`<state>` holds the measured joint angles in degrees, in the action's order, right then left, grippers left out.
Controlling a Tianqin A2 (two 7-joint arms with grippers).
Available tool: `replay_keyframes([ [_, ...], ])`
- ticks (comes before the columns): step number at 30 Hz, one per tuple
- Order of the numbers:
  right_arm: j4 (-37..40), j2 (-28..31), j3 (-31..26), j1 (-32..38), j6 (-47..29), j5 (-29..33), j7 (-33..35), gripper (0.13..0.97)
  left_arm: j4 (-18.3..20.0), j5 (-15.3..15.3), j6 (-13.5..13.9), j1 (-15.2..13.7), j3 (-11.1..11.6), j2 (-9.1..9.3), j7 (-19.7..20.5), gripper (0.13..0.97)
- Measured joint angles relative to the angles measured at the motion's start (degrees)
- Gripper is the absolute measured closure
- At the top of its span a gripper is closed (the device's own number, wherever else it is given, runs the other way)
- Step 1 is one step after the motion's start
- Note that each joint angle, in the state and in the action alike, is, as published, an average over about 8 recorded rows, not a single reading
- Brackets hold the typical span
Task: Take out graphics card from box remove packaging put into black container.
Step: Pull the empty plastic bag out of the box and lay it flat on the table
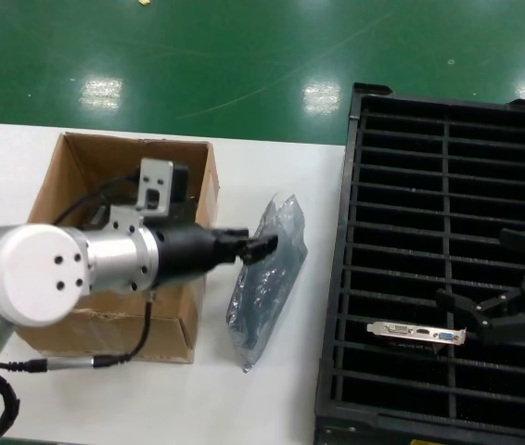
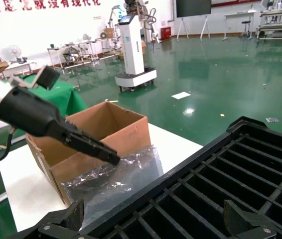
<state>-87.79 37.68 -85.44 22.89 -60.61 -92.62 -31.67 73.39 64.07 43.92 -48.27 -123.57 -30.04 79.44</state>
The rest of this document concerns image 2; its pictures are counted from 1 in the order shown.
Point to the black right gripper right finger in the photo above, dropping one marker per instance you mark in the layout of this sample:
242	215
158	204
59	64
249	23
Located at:
243	224

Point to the white standing fan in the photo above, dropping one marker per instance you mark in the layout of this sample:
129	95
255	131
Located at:
12	52

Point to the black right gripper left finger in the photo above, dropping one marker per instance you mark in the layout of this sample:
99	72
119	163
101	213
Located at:
63	224

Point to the metal frame table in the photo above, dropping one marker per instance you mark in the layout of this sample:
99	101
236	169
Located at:
73	53

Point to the white mobile kiosk robot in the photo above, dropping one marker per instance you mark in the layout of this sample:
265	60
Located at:
131	49

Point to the black round stool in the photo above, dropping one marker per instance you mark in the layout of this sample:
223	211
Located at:
246	23

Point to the red wall cabinet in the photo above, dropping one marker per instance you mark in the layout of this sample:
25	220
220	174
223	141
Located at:
166	33

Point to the white roller rack workbench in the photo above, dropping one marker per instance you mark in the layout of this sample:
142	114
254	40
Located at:
278	26

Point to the white info board red trim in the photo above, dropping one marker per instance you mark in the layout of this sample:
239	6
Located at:
235	2

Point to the small white table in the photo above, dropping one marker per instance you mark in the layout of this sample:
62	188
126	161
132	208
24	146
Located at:
239	13

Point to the brown cardboard box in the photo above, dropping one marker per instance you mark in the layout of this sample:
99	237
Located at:
121	129

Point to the black display on white stand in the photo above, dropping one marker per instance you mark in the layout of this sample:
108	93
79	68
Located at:
193	7

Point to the cardboard box with tape roll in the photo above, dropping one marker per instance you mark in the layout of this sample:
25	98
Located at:
108	33

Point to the black slotted plastic container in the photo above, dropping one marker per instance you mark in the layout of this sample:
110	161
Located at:
183	169

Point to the left wrist camera silver bracket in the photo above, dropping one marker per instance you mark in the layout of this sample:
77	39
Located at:
47	77

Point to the grey transparent antistatic bag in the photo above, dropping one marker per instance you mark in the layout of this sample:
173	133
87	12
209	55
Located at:
131	174

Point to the crumpled plastic scrap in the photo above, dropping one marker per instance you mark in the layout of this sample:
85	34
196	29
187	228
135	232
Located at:
272	119

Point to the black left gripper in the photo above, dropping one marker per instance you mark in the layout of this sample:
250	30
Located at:
31	114

